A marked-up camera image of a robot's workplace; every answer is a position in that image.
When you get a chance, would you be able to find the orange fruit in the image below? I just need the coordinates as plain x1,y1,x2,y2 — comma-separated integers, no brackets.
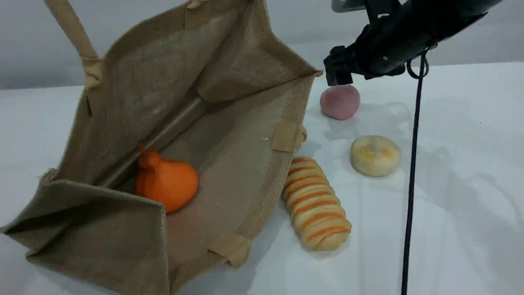
135,142,200,215

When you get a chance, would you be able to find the round pale cake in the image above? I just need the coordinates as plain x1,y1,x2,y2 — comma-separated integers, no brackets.
350,135,402,177

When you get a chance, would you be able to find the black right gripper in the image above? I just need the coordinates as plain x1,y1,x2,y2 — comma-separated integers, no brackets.
323,10,438,87

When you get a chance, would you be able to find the black cable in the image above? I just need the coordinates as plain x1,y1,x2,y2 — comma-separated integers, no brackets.
400,48,430,295

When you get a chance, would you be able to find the orange striped bread roll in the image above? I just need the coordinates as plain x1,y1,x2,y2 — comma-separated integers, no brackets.
282,157,353,252

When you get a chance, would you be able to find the pink peach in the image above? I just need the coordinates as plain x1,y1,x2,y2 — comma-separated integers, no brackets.
320,84,361,121

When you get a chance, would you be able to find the brown jute tote bag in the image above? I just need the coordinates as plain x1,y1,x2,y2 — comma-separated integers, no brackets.
0,0,324,295

